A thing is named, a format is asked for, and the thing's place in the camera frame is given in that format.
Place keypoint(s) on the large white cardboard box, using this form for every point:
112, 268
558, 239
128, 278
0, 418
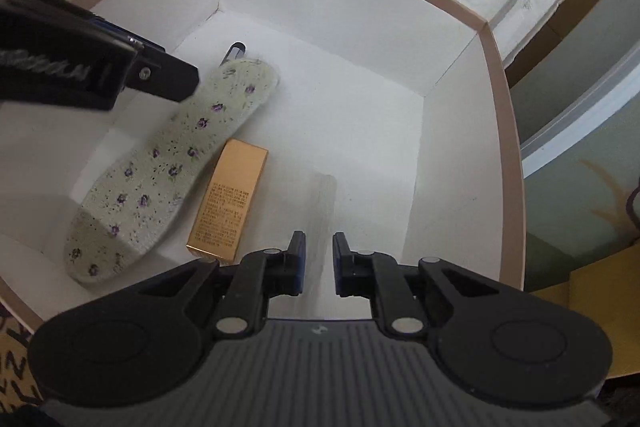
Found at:
350, 107

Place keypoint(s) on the patterned beige cloth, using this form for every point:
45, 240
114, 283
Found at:
12, 357

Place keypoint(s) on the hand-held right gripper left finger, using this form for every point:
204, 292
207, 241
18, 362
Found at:
299, 264

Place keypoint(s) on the small gold box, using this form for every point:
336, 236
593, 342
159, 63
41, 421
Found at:
227, 202

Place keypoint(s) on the yellow board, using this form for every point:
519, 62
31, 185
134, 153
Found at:
595, 287

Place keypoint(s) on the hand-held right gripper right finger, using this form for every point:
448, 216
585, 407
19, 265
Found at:
340, 266

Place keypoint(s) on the floral shoe insole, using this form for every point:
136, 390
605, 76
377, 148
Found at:
165, 167

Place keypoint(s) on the brown cardboard piece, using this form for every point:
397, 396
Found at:
555, 32

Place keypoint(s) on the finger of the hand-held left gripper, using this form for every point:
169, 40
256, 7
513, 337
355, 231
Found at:
165, 77
120, 33

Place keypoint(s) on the dark pen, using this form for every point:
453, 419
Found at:
236, 49

